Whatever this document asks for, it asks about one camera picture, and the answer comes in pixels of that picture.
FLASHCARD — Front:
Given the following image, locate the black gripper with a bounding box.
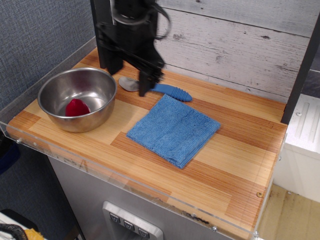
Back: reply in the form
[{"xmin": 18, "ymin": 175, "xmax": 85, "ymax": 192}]
[{"xmin": 98, "ymin": 14, "xmax": 164, "ymax": 97}]

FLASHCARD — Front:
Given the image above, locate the blue handled metal spoon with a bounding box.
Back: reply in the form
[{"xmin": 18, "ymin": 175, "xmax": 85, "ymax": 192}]
[{"xmin": 118, "ymin": 76, "xmax": 193, "ymax": 102}]

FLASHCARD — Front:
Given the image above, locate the blue cloth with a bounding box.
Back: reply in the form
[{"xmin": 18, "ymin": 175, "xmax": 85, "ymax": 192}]
[{"xmin": 126, "ymin": 94, "xmax": 221, "ymax": 169}]

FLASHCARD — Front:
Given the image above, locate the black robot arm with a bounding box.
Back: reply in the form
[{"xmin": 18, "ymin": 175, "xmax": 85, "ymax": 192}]
[{"xmin": 96, "ymin": 0, "xmax": 172, "ymax": 97}]

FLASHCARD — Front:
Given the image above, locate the yellow black object corner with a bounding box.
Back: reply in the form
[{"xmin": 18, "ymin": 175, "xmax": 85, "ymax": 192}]
[{"xmin": 0, "ymin": 223, "xmax": 46, "ymax": 240}]

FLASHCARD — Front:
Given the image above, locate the stainless steel bowl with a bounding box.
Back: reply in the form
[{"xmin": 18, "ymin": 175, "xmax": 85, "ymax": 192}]
[{"xmin": 37, "ymin": 67, "xmax": 117, "ymax": 133}]

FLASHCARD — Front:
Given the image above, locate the red plastic toy fruit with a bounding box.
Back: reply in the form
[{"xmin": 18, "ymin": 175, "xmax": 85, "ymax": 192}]
[{"xmin": 65, "ymin": 98, "xmax": 91, "ymax": 117}]

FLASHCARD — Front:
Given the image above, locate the stainless steel cabinet front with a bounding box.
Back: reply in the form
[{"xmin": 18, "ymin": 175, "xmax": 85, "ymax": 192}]
[{"xmin": 49, "ymin": 157, "xmax": 253, "ymax": 240}]

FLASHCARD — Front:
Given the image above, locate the clear acrylic table guard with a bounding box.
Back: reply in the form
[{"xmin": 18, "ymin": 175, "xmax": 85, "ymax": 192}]
[{"xmin": 0, "ymin": 37, "xmax": 287, "ymax": 240}]

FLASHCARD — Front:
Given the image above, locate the silver dispenser button panel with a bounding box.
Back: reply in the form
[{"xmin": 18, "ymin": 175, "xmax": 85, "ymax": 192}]
[{"xmin": 102, "ymin": 201, "xmax": 164, "ymax": 240}]

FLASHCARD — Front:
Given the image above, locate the white side cabinet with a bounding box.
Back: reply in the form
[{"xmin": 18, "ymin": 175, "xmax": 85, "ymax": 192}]
[{"xmin": 273, "ymin": 94, "xmax": 320, "ymax": 202}]

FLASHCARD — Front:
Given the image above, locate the dark left frame post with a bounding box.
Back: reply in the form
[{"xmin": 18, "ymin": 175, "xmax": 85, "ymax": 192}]
[{"xmin": 90, "ymin": 0, "xmax": 113, "ymax": 71}]

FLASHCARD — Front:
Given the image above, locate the dark frame post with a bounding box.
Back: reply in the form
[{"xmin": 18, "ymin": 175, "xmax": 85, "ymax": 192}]
[
  {"xmin": 281, "ymin": 16, "xmax": 320, "ymax": 125},
  {"xmin": 90, "ymin": 0, "xmax": 113, "ymax": 71}
]

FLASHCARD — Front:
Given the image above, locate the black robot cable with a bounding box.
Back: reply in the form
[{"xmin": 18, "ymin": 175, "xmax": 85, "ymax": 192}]
[{"xmin": 149, "ymin": 2, "xmax": 172, "ymax": 41}]

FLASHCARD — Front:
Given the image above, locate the dark right frame post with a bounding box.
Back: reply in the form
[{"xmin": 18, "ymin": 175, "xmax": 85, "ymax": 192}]
[{"xmin": 281, "ymin": 16, "xmax": 320, "ymax": 125}]

